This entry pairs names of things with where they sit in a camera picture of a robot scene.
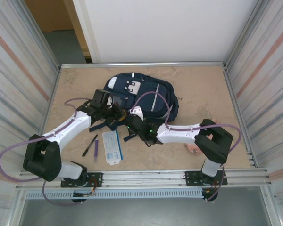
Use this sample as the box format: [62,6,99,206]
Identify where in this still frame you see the white blue card package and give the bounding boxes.
[101,130,124,166]

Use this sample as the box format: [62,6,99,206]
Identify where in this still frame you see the black pen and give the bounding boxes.
[82,134,99,157]

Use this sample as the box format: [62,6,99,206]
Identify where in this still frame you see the purple pen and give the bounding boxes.
[93,139,100,163]

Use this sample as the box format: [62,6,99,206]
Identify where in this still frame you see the navy blue backpack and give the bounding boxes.
[89,72,180,143]

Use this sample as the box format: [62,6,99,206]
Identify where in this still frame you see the pink striped pencil case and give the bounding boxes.
[184,117,220,155]

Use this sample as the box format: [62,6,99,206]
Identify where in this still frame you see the brown wooden door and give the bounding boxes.
[25,0,92,63]

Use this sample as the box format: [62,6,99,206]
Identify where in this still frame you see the long aluminium mounting rail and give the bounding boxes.
[15,167,273,189]

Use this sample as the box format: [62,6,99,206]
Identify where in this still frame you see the aluminium table side rail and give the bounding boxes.
[223,67,258,168]
[33,67,62,171]

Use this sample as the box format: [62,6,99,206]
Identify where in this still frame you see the aluminium table edge rail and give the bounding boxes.
[58,61,227,69]

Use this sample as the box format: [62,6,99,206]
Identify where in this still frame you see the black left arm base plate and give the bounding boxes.
[60,172,103,188]

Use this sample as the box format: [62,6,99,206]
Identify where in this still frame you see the grey slotted cable duct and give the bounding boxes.
[25,189,205,200]

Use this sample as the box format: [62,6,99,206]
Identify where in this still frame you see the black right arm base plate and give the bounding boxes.
[183,169,228,186]

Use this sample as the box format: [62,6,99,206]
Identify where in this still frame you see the red black base wires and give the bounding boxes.
[73,178,102,197]
[202,180,220,196]

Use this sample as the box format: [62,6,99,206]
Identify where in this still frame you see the white door frame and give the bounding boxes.
[72,0,101,63]

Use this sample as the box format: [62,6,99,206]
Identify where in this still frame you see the aluminium frame post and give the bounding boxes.
[226,0,265,66]

